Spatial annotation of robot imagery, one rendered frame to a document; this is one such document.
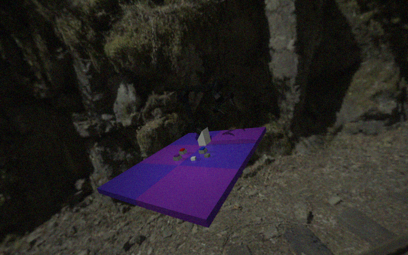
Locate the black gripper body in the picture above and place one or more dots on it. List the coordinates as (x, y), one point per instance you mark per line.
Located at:
(221, 100)

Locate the blue button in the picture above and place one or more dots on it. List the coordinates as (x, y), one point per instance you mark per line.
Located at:
(202, 150)

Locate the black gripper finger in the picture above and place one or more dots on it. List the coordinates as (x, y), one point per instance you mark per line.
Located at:
(230, 97)
(218, 110)

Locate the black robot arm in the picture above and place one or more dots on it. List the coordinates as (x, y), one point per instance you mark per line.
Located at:
(184, 99)

